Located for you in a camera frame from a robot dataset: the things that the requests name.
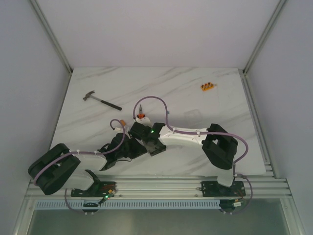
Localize white slotted cable duct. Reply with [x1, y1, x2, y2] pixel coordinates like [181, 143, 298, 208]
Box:
[34, 199, 221, 210]

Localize orange handled screwdriver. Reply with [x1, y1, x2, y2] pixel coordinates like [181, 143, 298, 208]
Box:
[120, 119, 127, 126]

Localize orange handled pliers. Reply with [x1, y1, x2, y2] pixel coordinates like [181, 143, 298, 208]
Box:
[137, 105, 145, 119]

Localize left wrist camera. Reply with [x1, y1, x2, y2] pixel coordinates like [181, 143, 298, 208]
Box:
[114, 127, 129, 135]

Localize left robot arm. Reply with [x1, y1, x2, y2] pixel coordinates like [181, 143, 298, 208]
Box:
[28, 133, 147, 197]

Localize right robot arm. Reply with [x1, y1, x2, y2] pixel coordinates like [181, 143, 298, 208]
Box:
[129, 122, 238, 195]

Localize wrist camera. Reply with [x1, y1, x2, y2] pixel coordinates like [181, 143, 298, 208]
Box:
[114, 127, 129, 135]
[135, 117, 152, 127]

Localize orange fuse holder block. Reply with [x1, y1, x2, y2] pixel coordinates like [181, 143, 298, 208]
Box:
[201, 82, 217, 92]

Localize black fuse box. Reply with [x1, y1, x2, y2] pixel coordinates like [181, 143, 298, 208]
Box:
[145, 142, 166, 156]

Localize clear plastic fuse box cover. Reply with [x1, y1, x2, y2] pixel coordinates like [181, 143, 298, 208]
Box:
[184, 109, 203, 123]

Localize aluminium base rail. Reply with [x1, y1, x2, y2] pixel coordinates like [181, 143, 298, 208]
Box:
[24, 173, 292, 197]

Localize claw hammer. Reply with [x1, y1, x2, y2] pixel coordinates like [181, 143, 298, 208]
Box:
[83, 91, 122, 111]

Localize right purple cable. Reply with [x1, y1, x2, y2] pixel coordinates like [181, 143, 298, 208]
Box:
[133, 95, 254, 215]

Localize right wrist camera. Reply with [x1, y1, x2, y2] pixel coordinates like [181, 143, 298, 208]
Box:
[135, 117, 152, 127]

